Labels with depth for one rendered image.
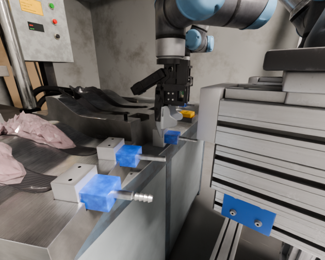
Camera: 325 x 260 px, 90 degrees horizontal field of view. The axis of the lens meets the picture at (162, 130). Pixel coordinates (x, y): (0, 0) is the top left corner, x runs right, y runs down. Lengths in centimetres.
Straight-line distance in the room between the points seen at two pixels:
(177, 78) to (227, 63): 219
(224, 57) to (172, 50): 222
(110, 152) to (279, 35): 242
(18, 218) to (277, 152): 34
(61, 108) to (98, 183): 43
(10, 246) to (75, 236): 6
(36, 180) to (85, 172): 10
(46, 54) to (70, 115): 73
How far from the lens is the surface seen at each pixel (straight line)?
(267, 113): 26
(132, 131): 45
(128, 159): 32
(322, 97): 26
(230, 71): 260
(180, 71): 44
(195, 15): 35
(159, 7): 45
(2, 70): 114
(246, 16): 43
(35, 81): 338
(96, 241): 46
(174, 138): 48
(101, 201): 24
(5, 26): 111
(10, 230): 27
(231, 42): 263
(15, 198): 31
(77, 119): 60
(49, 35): 134
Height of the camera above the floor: 102
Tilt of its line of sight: 20 degrees down
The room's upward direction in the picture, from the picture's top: straight up
